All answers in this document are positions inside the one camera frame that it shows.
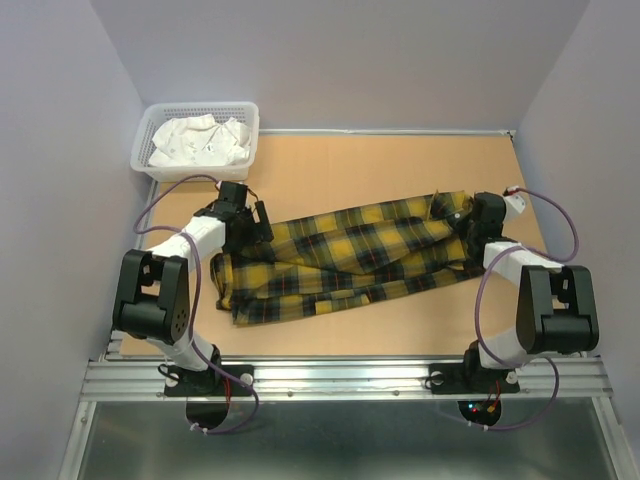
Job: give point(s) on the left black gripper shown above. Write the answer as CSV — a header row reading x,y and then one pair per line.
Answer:
x,y
259,232

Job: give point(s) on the yellow plaid long sleeve shirt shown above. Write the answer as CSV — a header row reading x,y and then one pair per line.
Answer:
x,y
346,259

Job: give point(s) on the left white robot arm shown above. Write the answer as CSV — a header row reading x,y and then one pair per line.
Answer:
x,y
153,300

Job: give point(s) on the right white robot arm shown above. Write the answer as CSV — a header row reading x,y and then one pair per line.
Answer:
x,y
556,309

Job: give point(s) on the white long sleeve shirt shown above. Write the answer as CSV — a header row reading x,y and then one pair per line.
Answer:
x,y
200,142

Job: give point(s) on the white perforated plastic basket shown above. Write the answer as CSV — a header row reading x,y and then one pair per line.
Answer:
x,y
156,115

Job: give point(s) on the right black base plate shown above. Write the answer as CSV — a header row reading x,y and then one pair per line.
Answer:
x,y
454,378

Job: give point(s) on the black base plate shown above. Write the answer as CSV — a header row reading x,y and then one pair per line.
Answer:
x,y
182,383
454,378

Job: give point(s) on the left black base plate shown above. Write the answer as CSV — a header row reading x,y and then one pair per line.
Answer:
x,y
182,383

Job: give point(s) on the aluminium mounting rail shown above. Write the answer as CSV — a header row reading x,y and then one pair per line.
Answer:
x,y
343,379

